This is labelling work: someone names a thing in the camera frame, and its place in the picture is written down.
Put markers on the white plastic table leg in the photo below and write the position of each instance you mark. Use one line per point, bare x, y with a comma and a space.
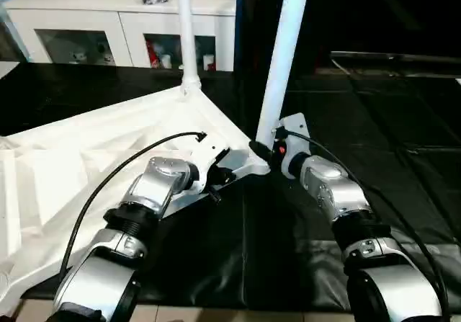
282, 63
186, 34

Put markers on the white glass-door cabinet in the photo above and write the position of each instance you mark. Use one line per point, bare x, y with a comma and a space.
72, 16

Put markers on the black metal rail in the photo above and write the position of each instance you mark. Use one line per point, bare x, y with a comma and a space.
396, 57

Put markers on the white plastic table top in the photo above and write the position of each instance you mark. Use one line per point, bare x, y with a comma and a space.
86, 156

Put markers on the black work mat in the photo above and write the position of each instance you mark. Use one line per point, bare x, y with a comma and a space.
389, 171

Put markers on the white edge strip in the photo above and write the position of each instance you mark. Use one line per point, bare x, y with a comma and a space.
7, 68

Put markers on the red bottle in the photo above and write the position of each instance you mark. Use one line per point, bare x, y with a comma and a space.
153, 54

